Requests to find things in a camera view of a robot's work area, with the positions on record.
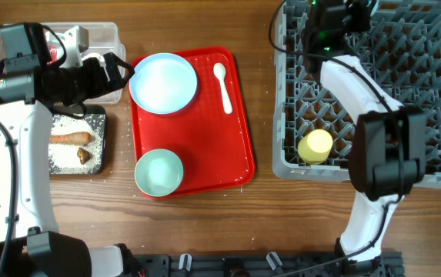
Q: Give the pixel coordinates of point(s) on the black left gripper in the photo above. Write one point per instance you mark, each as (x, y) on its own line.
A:
(99, 85)

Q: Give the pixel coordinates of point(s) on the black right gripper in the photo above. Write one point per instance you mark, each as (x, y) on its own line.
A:
(361, 9)

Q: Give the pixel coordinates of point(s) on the red candy wrapper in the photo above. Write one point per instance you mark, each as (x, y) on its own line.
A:
(53, 50)

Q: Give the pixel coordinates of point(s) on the orange carrot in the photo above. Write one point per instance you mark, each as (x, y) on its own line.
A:
(75, 138)

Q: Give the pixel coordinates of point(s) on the brown food scrap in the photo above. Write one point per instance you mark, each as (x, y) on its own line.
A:
(83, 155)

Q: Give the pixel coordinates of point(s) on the light green bowl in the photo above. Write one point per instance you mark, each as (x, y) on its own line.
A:
(159, 173)

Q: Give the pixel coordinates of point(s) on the yellow plastic cup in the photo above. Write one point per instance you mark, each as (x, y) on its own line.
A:
(315, 147)

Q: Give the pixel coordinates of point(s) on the white plastic spoon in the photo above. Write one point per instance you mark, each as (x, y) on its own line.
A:
(220, 73)

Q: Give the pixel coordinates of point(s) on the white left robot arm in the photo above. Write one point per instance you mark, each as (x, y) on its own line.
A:
(42, 68)

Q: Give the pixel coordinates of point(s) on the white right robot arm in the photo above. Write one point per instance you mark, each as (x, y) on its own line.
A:
(387, 156)

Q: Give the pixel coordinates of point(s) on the grey dishwasher rack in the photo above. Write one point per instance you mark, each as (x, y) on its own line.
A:
(401, 52)

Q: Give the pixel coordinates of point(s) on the black waste bin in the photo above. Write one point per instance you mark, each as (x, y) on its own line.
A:
(63, 159)

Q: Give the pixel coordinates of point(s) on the clear plastic storage bin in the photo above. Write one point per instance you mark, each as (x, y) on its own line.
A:
(103, 38)

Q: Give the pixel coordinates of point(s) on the light blue plate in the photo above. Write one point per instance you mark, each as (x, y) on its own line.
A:
(163, 83)

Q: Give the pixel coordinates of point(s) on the red plastic tray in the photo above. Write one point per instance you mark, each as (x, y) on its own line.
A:
(215, 148)

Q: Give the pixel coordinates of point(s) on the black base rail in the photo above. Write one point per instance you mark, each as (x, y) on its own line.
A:
(307, 264)

